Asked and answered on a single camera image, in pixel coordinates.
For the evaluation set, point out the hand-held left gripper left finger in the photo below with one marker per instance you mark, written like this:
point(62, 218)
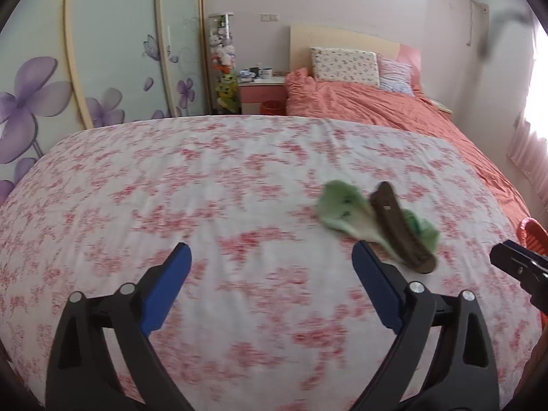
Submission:
point(171, 282)

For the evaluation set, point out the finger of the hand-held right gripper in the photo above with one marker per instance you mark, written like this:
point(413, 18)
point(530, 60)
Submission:
point(518, 263)

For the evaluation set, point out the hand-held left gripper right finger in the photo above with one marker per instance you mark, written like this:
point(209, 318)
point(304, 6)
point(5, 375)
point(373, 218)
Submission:
point(376, 287)

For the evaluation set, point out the orange plastic basket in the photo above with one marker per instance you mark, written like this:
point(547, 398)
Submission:
point(531, 233)

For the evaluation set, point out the brown sock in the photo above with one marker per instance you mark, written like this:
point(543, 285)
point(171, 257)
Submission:
point(398, 231)

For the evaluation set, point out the green cloth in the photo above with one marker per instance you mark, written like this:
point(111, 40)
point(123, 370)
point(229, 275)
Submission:
point(338, 205)

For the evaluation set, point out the pink floral bed sheet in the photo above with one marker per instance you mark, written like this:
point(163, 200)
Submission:
point(214, 180)

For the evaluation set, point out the pink curtain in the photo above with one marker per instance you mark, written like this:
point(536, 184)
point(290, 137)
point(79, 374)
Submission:
point(531, 150)

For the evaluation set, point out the wooden nightstand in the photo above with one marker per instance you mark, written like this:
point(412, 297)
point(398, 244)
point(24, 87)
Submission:
point(441, 106)

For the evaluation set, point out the orange duvet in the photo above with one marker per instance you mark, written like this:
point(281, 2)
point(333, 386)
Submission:
point(364, 98)

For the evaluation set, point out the small red bin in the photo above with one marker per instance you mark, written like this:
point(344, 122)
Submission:
point(271, 108)

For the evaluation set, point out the green plush toy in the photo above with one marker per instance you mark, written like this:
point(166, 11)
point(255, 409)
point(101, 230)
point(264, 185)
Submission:
point(227, 87)

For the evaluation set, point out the pink white nightstand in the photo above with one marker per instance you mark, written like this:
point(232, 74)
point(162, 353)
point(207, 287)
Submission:
point(257, 94)

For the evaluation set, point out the pink striped pillow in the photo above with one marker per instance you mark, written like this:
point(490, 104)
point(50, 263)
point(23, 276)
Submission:
point(396, 77)

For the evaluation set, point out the floral pillow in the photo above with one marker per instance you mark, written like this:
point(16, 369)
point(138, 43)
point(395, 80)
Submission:
point(342, 66)

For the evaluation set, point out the dark mug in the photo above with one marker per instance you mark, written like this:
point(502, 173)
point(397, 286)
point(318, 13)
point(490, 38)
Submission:
point(254, 72)

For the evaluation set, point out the white mug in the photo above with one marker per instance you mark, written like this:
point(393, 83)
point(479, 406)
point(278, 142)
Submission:
point(266, 72)

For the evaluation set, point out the clear plush toy tube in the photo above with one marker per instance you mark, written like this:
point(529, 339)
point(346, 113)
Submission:
point(222, 47)

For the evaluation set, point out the beige pink headboard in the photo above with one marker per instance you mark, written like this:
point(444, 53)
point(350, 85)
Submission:
point(308, 38)

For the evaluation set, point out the flower print sliding wardrobe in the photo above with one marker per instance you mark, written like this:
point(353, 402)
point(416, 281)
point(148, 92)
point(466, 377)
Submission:
point(107, 30)

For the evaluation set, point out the white wall socket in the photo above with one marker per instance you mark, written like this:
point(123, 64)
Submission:
point(269, 17)

